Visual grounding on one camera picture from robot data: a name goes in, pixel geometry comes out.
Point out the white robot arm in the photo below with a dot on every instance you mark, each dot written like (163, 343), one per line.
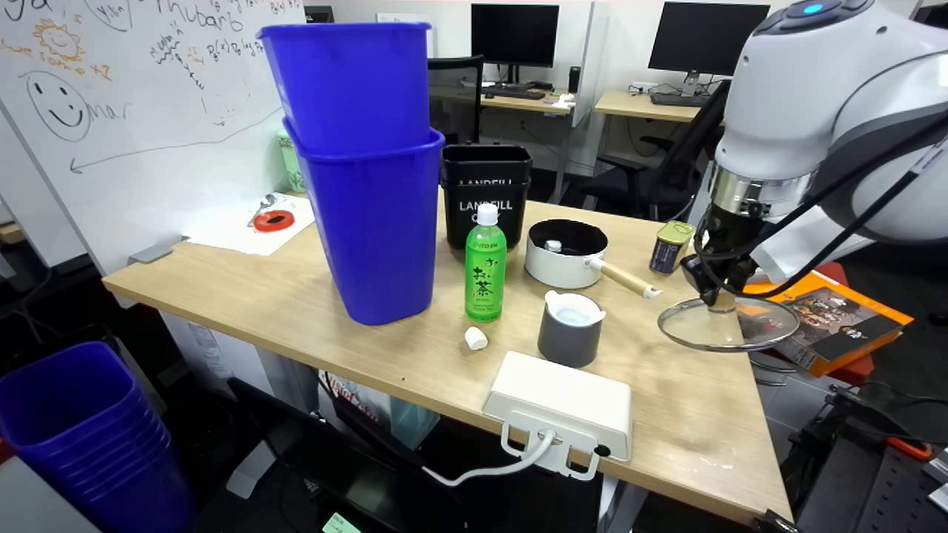
(834, 137)

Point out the white pot wooden handle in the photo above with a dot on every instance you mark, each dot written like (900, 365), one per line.
(569, 256)

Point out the upper blue recycling bin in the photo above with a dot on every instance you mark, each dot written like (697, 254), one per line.
(352, 88)

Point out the grey cup white lid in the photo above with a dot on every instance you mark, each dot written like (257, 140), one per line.
(569, 330)

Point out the far black monitor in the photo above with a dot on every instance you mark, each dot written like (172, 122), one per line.
(703, 38)

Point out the white power box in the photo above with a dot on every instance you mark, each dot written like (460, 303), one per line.
(559, 417)

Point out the glass pot lid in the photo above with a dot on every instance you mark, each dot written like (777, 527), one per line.
(734, 325)

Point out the stack of blue bins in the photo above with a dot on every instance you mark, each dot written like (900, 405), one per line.
(85, 424)

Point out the small white bottle cap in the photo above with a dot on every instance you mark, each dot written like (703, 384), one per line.
(474, 339)

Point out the orange black book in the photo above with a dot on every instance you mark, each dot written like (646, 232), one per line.
(837, 325)

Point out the small dark jar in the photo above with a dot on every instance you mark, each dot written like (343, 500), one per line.
(667, 244)

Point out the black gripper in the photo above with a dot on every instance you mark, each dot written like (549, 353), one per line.
(720, 254)

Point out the white whiteboard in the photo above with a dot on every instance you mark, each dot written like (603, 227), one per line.
(149, 119)

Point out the blue recycling bin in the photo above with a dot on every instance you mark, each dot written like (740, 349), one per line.
(352, 88)
(377, 219)

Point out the orange tape roll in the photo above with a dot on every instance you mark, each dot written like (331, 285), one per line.
(273, 222)

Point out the black stacked trash bins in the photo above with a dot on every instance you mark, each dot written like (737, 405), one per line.
(483, 177)

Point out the lower blue recycling bin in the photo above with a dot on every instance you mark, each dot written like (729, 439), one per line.
(377, 219)

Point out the green tea bottle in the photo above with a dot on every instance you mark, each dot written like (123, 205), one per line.
(483, 265)

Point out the green wipes canister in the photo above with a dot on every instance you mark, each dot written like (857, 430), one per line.
(289, 168)

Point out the black computer monitor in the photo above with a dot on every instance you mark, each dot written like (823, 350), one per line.
(516, 34)

